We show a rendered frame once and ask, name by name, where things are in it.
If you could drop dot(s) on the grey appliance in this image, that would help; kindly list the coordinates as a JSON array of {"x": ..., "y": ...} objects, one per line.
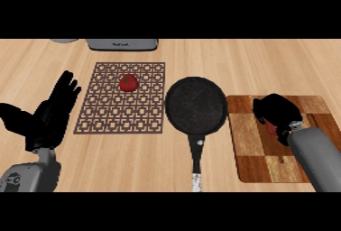
[{"x": 121, "y": 44}]

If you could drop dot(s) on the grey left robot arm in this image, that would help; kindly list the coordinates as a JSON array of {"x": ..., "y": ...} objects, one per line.
[{"x": 32, "y": 173}]

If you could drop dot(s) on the brown patterned placemat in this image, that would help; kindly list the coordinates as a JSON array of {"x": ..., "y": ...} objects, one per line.
[{"x": 121, "y": 111}]

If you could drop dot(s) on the checkered wooden cutting board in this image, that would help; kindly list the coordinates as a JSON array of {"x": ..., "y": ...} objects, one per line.
[{"x": 252, "y": 144}]

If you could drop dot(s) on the pale grey round object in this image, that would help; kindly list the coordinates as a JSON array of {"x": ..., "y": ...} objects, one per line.
[{"x": 63, "y": 40}]

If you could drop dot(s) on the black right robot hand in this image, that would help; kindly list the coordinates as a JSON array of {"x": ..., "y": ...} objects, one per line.
[{"x": 277, "y": 109}]

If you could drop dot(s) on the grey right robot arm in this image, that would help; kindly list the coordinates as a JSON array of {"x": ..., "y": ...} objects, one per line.
[{"x": 316, "y": 159}]

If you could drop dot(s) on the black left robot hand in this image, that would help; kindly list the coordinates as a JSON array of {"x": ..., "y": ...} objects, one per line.
[{"x": 53, "y": 114}]

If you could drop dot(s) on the red tomato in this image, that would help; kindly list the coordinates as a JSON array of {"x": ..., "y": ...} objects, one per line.
[{"x": 128, "y": 83}]

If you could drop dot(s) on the black frying pan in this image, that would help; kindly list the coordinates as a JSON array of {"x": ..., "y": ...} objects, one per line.
[{"x": 196, "y": 111}]

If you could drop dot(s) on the red bell pepper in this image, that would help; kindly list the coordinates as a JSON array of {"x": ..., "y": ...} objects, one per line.
[{"x": 270, "y": 127}]

